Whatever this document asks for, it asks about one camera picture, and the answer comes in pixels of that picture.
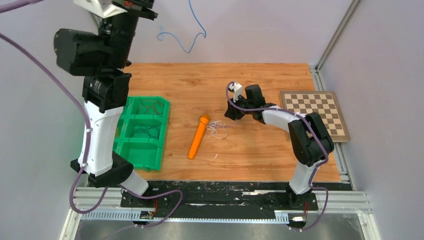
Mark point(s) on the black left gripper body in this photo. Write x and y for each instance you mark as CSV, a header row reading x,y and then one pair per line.
x,y
136,8

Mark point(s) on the orange toy microphone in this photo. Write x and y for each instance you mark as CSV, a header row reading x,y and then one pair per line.
x,y
197,139

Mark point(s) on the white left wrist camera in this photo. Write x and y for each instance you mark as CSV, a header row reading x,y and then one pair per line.
x,y
101,8

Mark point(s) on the green plastic compartment bin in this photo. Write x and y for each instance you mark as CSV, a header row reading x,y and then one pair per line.
x,y
140,135

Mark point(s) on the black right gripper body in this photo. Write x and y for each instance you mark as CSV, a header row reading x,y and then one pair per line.
x,y
237,113

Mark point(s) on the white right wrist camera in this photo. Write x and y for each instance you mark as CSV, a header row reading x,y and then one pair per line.
x,y
236,88

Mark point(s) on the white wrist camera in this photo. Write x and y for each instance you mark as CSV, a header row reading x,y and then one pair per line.
x,y
236,88
101,8

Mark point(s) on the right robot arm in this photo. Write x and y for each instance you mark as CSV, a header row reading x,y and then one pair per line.
x,y
310,139

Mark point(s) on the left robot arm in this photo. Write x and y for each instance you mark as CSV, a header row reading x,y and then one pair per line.
x,y
100,59

